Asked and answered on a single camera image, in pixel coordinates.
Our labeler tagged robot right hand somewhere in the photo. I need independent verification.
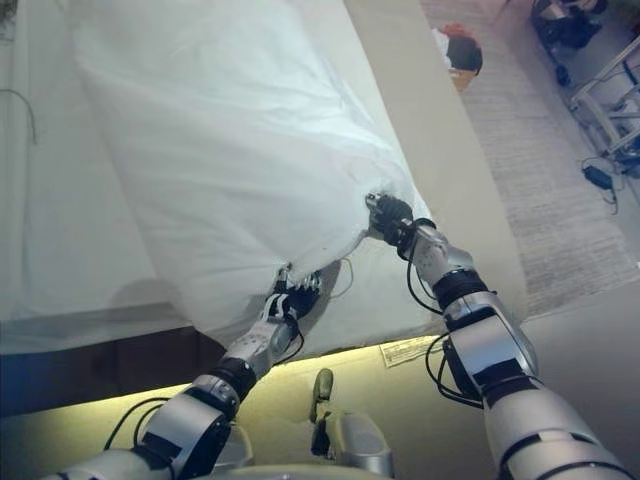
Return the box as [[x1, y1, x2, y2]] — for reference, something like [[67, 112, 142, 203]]
[[365, 192, 416, 247]]

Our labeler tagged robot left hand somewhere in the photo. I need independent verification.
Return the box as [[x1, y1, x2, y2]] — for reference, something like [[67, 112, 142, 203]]
[[264, 267, 324, 322]]

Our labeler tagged white duvet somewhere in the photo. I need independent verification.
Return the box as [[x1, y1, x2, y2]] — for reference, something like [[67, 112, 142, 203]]
[[69, 0, 436, 346]]

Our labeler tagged silver robot right leg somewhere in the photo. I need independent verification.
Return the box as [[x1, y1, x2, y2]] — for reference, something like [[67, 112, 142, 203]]
[[308, 368, 396, 480]]

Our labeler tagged cardboard box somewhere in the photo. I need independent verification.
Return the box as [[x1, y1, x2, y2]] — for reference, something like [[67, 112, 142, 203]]
[[447, 67, 482, 95]]

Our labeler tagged grey rug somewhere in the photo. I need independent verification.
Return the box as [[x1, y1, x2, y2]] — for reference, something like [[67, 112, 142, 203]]
[[379, 0, 640, 369]]

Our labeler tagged black equipment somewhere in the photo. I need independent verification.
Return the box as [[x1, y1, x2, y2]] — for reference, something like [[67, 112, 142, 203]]
[[529, 0, 604, 87]]

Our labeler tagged brown upholstered bed frame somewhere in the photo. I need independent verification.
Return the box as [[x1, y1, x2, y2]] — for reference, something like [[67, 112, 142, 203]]
[[0, 319, 231, 419]]

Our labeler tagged black power adapter with cable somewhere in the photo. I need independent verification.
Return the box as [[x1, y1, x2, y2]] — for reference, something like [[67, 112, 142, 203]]
[[581, 157, 624, 214]]

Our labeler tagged metal frame cart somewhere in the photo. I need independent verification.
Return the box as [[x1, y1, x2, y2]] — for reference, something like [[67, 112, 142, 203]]
[[569, 34, 640, 164]]

